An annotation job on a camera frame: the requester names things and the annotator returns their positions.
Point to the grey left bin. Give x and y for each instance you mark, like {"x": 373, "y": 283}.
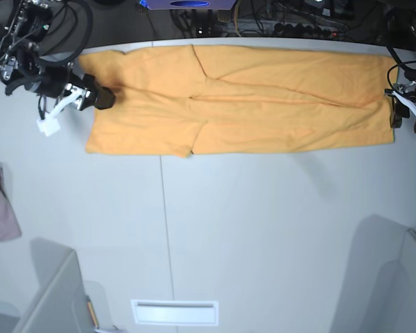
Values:
{"x": 60, "y": 305}

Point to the yellow T-shirt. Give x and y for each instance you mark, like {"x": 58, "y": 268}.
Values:
{"x": 196, "y": 99}

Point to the wooden pencil in bin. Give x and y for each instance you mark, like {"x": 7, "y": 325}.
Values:
{"x": 92, "y": 313}

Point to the purple box with blue oval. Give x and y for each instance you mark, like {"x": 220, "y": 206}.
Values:
{"x": 190, "y": 4}

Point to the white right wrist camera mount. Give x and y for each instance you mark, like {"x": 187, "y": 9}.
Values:
{"x": 48, "y": 123}

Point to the white table slot plate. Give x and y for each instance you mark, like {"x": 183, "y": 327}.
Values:
{"x": 175, "y": 313}

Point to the grey right bin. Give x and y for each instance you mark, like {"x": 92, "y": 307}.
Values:
{"x": 398, "y": 313}

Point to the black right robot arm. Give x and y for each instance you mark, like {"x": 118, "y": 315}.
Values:
{"x": 22, "y": 65}

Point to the grey bin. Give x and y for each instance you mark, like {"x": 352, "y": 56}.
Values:
{"x": 60, "y": 305}
{"x": 398, "y": 313}

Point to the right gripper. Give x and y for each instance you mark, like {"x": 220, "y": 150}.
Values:
{"x": 52, "y": 82}

